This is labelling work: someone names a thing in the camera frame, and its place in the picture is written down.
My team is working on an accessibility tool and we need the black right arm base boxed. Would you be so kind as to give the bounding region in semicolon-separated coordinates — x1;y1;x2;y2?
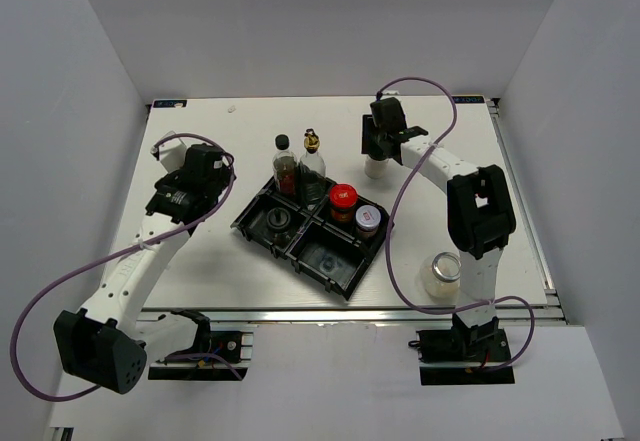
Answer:
407;329;515;386

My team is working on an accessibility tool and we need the black four-compartment tray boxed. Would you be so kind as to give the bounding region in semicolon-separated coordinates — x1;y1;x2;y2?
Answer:
231;178;389;301

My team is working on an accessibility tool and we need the black-cap pepper grinder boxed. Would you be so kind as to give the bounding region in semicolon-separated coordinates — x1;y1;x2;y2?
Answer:
266;207;291;235

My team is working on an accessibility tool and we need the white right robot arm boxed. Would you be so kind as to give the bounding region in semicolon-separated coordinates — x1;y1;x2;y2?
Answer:
362;95;516;361

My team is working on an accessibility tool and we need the aluminium table rail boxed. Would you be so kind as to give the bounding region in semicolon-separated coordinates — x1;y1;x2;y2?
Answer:
486;98;567;325
139;306;565;323

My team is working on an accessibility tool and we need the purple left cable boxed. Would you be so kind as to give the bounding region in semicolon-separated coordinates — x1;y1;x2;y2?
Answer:
9;132;246;402

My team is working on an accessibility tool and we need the white shaker black cap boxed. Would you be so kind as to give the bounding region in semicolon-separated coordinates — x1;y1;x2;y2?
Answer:
364;156;388;179

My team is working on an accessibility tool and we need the round clear glass jar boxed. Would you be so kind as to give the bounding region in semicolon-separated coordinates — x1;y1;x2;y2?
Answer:
419;252;461;299

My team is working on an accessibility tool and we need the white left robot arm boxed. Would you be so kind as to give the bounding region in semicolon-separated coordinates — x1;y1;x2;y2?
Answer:
53;144;233;394

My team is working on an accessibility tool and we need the aluminium right table rail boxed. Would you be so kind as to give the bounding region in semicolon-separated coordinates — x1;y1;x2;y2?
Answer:
486;98;567;325

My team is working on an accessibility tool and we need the clear glass oil bottle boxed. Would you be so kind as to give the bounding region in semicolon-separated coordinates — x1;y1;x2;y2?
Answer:
299;128;326;210

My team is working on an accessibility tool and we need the red-label black-cap bottle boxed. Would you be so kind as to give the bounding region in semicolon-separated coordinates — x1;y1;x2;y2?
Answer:
272;134;298;198

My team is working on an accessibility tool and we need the red-lid sauce jar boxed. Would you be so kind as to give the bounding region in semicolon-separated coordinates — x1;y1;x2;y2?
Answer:
329;184;358;224

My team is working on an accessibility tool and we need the grey-lid spice jar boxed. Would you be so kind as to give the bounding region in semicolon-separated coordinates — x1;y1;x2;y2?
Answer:
354;204;382;240

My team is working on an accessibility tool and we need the blue left table sticker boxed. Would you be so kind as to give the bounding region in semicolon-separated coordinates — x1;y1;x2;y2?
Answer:
152;99;187;109

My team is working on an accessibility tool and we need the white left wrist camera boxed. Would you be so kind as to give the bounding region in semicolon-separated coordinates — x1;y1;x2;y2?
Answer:
151;131;187;173

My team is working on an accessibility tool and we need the blue right table sticker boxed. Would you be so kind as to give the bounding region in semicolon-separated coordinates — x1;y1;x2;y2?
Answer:
453;95;486;105

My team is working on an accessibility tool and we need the blue table sticker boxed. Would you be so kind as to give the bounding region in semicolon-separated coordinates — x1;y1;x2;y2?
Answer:
453;95;486;105
152;99;187;109

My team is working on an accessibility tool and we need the aluminium front table rail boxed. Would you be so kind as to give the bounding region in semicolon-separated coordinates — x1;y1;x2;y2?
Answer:
139;306;565;323

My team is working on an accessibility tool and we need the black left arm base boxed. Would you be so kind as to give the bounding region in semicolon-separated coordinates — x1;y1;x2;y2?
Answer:
148;309;254;382

